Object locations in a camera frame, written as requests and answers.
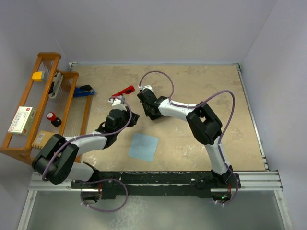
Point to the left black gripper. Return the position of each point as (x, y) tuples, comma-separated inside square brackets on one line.
[(134, 118)]

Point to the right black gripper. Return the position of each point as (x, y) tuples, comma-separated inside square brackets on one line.
[(147, 113)]

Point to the black sunglasses case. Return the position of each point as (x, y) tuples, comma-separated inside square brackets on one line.
[(147, 102)]

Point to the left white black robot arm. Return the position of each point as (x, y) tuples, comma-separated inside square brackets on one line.
[(56, 160)]

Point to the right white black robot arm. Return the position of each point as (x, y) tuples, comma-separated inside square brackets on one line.
[(205, 126)]

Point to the red sunglasses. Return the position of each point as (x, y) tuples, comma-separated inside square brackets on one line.
[(126, 91)]

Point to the blue cleaning cloth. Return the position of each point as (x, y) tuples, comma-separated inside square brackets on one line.
[(143, 147)]

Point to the blue black stapler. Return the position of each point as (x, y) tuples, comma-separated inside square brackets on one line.
[(85, 90)]

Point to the red black stamp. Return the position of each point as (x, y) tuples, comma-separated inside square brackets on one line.
[(55, 121)]

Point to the wooden tiered rack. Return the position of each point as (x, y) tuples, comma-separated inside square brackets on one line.
[(73, 111)]

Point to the white black stapler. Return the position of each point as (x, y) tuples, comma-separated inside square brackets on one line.
[(55, 85)]

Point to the yellow grey block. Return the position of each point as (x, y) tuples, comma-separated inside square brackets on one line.
[(39, 76)]

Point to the white red paper box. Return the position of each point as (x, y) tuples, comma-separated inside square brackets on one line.
[(22, 121)]

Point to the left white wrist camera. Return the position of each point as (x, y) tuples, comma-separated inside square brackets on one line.
[(117, 103)]

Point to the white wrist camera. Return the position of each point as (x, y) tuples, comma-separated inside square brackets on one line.
[(117, 103), (145, 87)]

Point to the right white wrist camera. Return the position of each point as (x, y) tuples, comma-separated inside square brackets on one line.
[(145, 87)]

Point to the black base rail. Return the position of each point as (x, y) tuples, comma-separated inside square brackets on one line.
[(202, 184)]

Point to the aluminium table frame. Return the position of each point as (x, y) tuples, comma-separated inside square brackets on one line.
[(258, 205)]

